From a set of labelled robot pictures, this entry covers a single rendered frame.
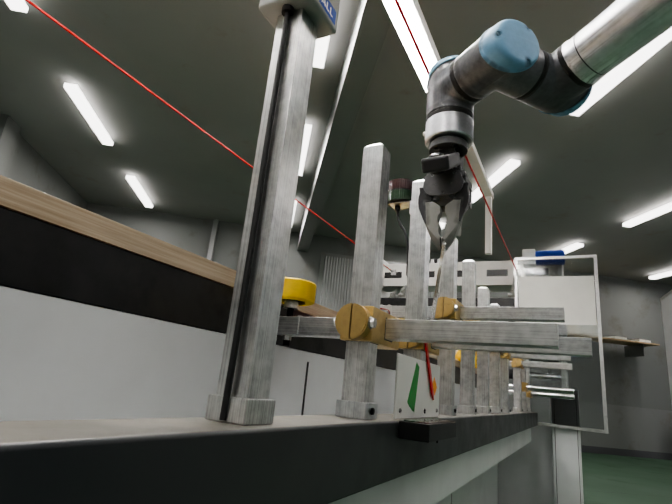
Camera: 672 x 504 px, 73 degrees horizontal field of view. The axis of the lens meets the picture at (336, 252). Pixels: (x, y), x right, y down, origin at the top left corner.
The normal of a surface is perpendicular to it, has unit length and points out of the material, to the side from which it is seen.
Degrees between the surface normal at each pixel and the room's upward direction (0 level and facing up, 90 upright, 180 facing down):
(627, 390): 90
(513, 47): 90
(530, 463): 90
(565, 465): 90
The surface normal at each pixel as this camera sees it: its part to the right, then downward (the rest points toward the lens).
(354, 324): -0.45, -0.29
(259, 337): 0.89, -0.04
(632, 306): 0.15, -0.26
